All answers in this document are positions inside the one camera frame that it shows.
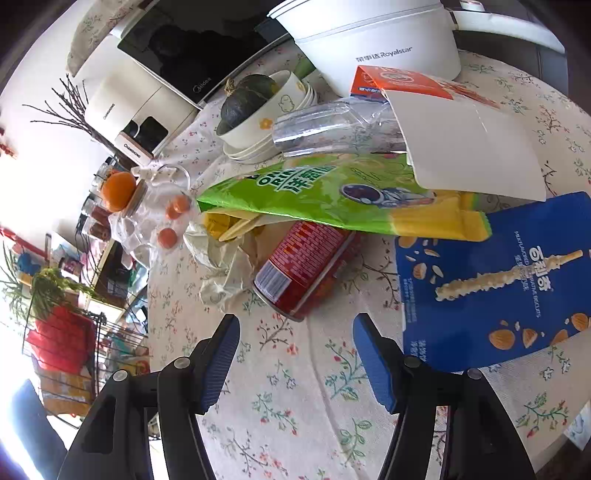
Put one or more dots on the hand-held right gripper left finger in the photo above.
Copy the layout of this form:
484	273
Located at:
221	355

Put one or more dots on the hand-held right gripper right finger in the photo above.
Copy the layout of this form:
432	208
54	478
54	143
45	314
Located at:
374	364

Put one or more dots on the white tissue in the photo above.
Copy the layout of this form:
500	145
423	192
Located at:
226	272

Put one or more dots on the red drink can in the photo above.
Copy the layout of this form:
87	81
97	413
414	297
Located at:
300	263

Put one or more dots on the yellow snack wrapper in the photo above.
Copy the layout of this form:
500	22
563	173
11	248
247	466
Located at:
219	226

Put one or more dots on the blue biscuit box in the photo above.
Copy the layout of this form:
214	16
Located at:
485	258

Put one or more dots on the green snack bag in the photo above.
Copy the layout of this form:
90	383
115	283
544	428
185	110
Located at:
323	194

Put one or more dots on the floral tablecloth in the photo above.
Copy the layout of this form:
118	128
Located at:
295	415

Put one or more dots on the small orange fruit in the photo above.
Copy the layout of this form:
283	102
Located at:
167	237
179	205

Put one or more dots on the clear plastic bag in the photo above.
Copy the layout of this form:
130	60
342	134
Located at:
147	226

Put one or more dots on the red bag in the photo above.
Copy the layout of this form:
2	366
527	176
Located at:
60	341

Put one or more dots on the green potted plant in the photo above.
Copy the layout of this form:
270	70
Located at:
46	281

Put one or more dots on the large orange fruit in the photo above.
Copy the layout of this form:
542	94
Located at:
119	191

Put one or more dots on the clear crushed plastic bottle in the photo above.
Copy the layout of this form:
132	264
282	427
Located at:
323	129

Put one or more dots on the dark green pumpkin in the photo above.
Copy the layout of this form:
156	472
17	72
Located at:
244	104

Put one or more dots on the white countertop appliance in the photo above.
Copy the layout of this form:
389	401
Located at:
124	101

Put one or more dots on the white bowl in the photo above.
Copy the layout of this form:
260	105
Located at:
310	92

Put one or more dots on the dry dark twigs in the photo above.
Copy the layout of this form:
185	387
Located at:
64	110

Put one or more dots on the black door microwave oven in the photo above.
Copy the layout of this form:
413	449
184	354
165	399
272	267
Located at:
184	50

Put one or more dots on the white electric cooking pot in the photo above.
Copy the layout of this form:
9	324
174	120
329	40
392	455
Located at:
369	41

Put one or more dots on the floral dust cover cloth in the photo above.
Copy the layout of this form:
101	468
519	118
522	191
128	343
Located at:
92	27

